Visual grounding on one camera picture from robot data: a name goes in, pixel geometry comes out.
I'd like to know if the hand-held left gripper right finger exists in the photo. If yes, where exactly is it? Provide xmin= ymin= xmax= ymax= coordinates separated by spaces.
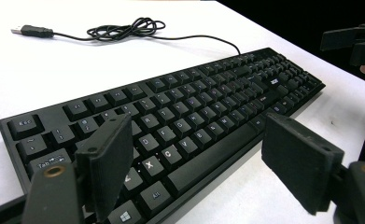
xmin=260 ymin=111 xmax=346 ymax=216

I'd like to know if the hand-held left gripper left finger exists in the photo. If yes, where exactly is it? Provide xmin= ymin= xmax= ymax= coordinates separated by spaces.
xmin=74 ymin=113 xmax=134 ymax=223

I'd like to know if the black computer keyboard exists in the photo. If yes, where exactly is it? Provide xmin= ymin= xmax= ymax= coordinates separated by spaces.
xmin=0 ymin=46 xmax=327 ymax=224

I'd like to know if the black keyboard cable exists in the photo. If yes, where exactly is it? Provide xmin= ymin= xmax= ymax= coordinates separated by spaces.
xmin=10 ymin=17 xmax=242 ymax=56

